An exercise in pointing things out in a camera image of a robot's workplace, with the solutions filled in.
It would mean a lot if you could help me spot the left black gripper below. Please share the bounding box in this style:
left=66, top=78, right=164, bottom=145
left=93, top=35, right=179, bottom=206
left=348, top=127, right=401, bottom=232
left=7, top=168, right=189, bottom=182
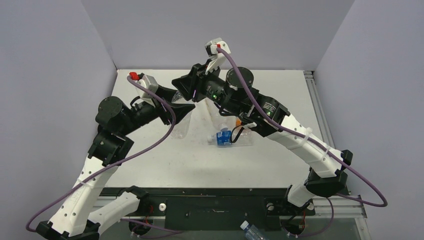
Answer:
left=119, top=84, right=195, bottom=136

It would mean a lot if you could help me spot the clear bottle blue-white cap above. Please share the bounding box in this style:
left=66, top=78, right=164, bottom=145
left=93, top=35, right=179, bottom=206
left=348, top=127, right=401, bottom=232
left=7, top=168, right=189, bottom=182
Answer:
left=170, top=91, right=192, bottom=139

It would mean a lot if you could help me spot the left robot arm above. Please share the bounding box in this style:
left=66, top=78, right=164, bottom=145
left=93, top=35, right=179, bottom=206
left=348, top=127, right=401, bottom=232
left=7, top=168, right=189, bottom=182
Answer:
left=35, top=86, right=195, bottom=240

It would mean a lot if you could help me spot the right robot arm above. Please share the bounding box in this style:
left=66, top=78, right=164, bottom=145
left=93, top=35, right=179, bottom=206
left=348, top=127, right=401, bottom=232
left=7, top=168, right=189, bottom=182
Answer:
left=171, top=63, right=353, bottom=214

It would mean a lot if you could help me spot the large clear empty bottle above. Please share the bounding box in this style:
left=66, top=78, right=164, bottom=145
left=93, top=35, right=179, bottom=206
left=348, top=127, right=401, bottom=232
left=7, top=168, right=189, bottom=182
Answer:
left=205, top=98, right=231, bottom=132

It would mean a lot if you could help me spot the clear bottle blue label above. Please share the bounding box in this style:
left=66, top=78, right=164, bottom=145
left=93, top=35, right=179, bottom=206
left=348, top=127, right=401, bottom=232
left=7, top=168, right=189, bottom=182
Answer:
left=206, top=129, right=254, bottom=148

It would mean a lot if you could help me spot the orange drink bottle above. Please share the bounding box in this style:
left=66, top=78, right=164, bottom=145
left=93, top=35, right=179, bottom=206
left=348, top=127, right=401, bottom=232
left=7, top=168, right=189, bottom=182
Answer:
left=235, top=118, right=242, bottom=127

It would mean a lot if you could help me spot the water bottle under table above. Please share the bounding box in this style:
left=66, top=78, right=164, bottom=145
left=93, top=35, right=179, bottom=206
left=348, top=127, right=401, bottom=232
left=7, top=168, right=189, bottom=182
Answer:
left=240, top=220, right=267, bottom=240

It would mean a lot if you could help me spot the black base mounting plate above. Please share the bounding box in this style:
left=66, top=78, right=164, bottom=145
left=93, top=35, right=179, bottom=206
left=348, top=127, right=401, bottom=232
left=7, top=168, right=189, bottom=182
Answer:
left=130, top=188, right=315, bottom=231

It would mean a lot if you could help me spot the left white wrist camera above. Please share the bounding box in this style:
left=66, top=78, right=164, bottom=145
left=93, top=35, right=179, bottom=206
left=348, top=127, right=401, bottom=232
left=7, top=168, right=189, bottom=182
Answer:
left=129, top=72, right=159, bottom=106

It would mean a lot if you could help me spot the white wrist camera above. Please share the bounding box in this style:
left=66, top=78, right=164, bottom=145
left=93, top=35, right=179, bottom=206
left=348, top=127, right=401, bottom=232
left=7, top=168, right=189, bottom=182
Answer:
left=204, top=37, right=231, bottom=75
left=129, top=72, right=159, bottom=106

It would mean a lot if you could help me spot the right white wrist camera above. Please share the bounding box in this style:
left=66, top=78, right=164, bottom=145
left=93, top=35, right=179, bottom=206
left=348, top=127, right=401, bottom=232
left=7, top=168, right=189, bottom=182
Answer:
left=204, top=37, right=231, bottom=75

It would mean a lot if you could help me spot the aluminium frame rail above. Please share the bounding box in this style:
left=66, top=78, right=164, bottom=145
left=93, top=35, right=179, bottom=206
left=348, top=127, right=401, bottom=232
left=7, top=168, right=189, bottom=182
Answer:
left=303, top=70, right=335, bottom=148

